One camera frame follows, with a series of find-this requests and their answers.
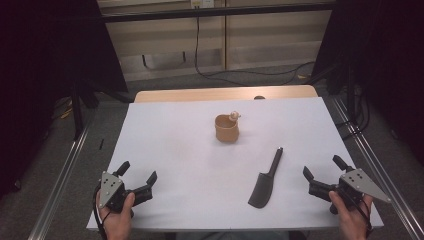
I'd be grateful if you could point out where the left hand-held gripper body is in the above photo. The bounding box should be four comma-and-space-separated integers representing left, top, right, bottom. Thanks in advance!
95, 170, 154, 214

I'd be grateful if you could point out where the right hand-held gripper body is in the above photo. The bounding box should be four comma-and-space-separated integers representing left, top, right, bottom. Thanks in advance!
308, 167, 392, 215

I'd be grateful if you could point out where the person's left hand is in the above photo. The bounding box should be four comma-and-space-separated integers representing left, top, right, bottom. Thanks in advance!
95, 191, 136, 240

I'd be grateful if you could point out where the person's right hand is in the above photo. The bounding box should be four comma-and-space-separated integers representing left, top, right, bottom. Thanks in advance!
328, 190, 374, 240

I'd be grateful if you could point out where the white table cover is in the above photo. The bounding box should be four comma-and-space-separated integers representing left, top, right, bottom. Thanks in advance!
86, 96, 384, 232

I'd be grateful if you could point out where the black metal stand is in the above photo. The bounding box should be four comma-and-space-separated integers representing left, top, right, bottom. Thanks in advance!
324, 61, 359, 126
68, 79, 101, 140

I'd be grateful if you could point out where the beige cup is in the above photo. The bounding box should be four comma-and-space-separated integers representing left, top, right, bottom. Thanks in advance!
214, 113, 240, 144

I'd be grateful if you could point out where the wooden table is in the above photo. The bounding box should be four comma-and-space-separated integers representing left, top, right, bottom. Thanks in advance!
133, 84, 319, 104

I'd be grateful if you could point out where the black curtain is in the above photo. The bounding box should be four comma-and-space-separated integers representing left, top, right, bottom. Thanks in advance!
311, 0, 424, 164
0, 0, 129, 201

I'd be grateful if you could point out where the black horizontal bar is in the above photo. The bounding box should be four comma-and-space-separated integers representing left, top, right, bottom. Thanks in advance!
101, 3, 336, 24

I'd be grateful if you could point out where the metal floor rail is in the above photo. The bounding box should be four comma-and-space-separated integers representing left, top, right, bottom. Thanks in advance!
28, 121, 93, 240
331, 97, 424, 240

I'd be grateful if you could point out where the bundle of black cables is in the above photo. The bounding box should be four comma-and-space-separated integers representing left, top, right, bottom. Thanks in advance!
336, 84, 373, 141

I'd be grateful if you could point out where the long black floor cable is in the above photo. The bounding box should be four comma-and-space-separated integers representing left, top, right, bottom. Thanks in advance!
194, 15, 316, 86

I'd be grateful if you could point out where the white wall socket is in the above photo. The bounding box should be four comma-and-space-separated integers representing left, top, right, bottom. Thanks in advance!
190, 0, 215, 9

